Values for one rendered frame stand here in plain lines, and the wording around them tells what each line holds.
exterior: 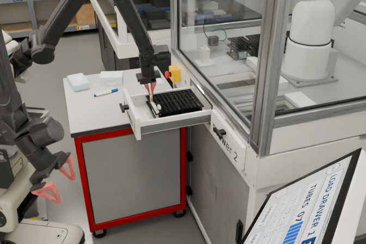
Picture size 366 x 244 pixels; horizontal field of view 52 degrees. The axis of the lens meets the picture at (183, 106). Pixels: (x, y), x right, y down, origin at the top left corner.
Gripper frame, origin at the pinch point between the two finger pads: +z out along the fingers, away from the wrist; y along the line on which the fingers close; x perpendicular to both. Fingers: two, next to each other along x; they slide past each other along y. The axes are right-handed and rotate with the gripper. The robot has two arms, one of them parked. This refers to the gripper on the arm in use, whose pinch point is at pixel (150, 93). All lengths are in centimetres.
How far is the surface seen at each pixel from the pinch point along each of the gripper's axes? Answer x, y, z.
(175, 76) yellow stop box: 29.8, 17.3, 8.5
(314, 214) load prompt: -99, 19, -17
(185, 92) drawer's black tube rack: 5.8, 17.0, 6.2
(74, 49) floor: 321, -53, 88
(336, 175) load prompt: -91, 30, -18
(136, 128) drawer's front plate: -16.4, -9.4, 6.2
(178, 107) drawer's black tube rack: -6.6, 10.6, 5.8
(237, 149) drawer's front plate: -42.3, 24.5, 7.4
